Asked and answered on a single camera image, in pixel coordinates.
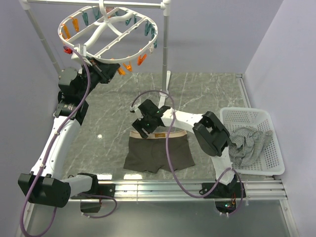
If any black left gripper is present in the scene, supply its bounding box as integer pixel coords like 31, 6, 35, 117
78, 57, 119, 99

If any orange clothes peg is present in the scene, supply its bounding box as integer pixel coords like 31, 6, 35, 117
123, 62, 133, 72
117, 67, 126, 76
137, 53, 147, 66

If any dark grey boxer underwear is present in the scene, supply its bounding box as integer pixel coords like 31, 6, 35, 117
123, 130, 195, 174

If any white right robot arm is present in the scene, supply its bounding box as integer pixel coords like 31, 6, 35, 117
130, 99, 244, 198

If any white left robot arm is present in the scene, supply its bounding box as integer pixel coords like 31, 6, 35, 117
18, 58, 120, 208

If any white oval clip hanger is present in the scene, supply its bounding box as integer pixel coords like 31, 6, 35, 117
62, 8, 157, 62

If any white drying rack stand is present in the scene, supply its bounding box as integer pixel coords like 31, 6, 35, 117
20, 0, 171, 107

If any striped grey cloth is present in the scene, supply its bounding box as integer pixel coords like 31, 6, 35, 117
228, 127, 273, 167

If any white plastic laundry basket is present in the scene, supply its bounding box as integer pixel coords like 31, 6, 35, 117
220, 107, 285, 176

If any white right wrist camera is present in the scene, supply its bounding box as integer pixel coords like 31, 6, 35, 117
129, 104, 141, 114

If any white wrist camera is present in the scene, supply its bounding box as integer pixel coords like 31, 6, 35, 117
63, 43, 87, 63
129, 104, 141, 114

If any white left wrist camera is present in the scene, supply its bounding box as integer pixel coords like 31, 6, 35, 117
63, 43, 87, 63

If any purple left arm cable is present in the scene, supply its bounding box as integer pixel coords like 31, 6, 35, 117
19, 44, 118, 237

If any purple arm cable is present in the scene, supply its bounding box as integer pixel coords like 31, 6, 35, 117
19, 44, 118, 237
130, 90, 245, 217

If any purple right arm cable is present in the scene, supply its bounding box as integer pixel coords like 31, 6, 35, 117
130, 90, 245, 217

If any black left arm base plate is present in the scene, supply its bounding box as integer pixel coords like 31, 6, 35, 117
97, 184, 116, 198

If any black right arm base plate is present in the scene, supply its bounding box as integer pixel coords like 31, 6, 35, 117
201, 182, 246, 199

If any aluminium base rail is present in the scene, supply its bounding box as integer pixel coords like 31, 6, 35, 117
27, 179, 289, 202

